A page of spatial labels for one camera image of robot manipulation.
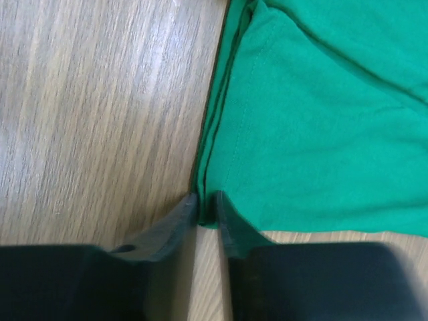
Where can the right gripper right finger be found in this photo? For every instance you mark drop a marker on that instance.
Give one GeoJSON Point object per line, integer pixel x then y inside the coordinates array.
{"type": "Point", "coordinates": [313, 281]}

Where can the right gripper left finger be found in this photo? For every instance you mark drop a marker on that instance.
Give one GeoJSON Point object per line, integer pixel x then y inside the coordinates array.
{"type": "Point", "coordinates": [165, 256]}

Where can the green t shirt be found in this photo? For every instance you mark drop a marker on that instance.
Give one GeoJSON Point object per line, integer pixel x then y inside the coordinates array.
{"type": "Point", "coordinates": [317, 117]}

